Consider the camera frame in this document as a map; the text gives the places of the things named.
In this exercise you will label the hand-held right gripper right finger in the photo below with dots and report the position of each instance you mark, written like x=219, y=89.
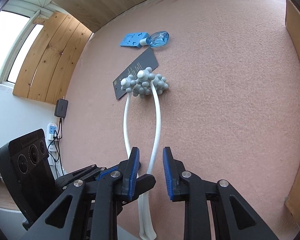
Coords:
x=167, y=172

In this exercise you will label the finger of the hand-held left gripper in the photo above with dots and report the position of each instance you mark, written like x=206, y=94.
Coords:
x=146, y=182
x=102, y=174

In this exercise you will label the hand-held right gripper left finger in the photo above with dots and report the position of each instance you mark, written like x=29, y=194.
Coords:
x=133, y=175

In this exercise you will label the white massager with grey balls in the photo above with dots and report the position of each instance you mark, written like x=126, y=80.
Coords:
x=145, y=80

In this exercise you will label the cardboard box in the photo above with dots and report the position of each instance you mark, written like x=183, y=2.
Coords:
x=298, y=80

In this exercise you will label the black power adapter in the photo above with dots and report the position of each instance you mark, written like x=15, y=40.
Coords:
x=61, y=108

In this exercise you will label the pine plank panel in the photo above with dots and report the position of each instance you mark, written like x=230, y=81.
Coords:
x=52, y=60

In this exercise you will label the dark grey card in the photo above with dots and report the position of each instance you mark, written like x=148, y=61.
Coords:
x=140, y=62

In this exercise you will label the clear blue spray bottle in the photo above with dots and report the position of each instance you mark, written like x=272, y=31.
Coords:
x=158, y=38

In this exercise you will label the blue folding phone stand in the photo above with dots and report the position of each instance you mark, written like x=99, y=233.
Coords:
x=132, y=38

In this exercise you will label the large light wooden board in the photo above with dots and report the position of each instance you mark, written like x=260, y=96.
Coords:
x=102, y=2

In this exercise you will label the white wall power socket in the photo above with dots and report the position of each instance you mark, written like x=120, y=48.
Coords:
x=51, y=130

